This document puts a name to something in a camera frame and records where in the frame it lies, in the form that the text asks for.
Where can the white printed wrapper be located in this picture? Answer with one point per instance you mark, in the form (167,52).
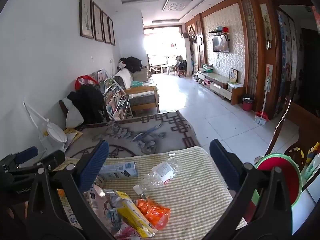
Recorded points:
(72,216)

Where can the plush toy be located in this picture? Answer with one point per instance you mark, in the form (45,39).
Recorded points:
(122,64)

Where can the book rack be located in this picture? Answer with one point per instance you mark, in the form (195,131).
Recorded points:
(115,100)

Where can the small red bin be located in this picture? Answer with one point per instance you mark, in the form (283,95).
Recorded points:
(247,105)

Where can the framed wall picture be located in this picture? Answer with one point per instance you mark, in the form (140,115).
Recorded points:
(98,22)
(106,27)
(86,15)
(111,31)

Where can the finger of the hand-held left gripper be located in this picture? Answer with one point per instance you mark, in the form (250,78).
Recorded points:
(26,153)
(56,157)

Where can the red bin green rim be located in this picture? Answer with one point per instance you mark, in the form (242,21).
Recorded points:
(287,177)

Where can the black clothes pile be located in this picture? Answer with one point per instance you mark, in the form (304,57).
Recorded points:
(87,102)

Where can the diamond wall decoration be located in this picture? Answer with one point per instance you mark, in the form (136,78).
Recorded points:
(192,33)

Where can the television cabinet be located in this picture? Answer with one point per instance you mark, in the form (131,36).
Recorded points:
(220,85)

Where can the black bag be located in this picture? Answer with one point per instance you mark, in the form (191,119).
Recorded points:
(133,63)

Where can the white towel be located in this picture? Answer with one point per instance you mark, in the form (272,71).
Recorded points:
(125,78)

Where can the wall television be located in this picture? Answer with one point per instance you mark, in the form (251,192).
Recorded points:
(220,44)

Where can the yellow blue bottle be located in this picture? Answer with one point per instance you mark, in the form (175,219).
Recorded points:
(313,152)

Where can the dark wooden chair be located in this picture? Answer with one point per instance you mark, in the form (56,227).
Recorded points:
(62,106)

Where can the white green bottle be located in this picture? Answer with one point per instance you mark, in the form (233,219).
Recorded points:
(311,168)

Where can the small wooden chair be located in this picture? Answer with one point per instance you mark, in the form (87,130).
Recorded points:
(181,68)

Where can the white desk lamp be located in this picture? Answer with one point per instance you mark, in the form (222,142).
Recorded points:
(56,135)

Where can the wall shelf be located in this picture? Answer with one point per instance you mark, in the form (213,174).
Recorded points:
(220,31)

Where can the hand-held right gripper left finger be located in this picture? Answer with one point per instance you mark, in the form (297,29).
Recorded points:
(93,166)

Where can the wall scroll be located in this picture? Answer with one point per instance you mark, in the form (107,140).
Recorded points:
(266,25)

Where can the low white table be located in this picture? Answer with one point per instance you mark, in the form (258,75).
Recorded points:
(167,68)

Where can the yellow striped cloth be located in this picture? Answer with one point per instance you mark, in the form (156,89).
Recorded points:
(195,200)

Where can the green storage box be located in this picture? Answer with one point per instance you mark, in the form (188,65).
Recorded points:
(207,67)

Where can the clear plastic bottle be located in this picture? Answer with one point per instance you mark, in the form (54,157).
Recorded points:
(162,171)

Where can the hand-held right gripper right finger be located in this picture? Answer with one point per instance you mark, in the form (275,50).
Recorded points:
(222,166)

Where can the white plastic bag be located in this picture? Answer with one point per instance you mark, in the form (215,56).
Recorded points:
(73,115)

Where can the wooden sofa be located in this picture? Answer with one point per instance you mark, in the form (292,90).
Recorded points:
(142,97)

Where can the teal cloth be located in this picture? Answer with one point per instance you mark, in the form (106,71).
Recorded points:
(137,84)

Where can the brown wooden chair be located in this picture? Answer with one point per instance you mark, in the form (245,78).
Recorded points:
(305,122)

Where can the yellow snack packet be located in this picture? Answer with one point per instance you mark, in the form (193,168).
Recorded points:
(130,210)

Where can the square ceiling light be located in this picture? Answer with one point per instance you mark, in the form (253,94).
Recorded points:
(177,5)

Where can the yellow picture book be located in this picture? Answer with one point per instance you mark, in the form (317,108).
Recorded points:
(73,135)

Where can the blue white carton box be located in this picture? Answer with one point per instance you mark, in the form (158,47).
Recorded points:
(120,170)

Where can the pink printed snack bag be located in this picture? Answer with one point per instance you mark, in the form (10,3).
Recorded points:
(105,207)

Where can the red bag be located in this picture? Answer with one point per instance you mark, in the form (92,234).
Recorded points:
(85,80)

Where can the orange plastic wrapper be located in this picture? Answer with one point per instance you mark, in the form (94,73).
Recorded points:
(152,210)

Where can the colourful door posters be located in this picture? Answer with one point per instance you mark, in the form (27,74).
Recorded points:
(286,62)

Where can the colourful framed picture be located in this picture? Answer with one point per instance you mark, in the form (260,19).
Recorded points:
(233,75)

